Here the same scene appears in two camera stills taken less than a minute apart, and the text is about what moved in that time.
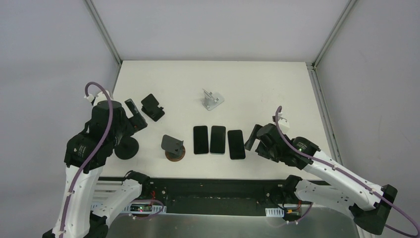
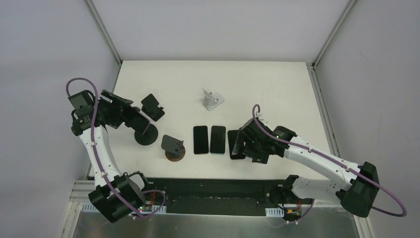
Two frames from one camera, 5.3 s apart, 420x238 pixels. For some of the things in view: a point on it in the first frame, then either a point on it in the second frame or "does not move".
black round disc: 127,148 -> 149,137
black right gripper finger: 252,139 -> 238,147
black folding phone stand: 150,107 does not move
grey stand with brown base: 174,148 does not move
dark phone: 218,141 does not move
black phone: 236,145 does not move
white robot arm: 88,213 -> 118,194
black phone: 200,138 does not move
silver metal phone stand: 211,100 does not move
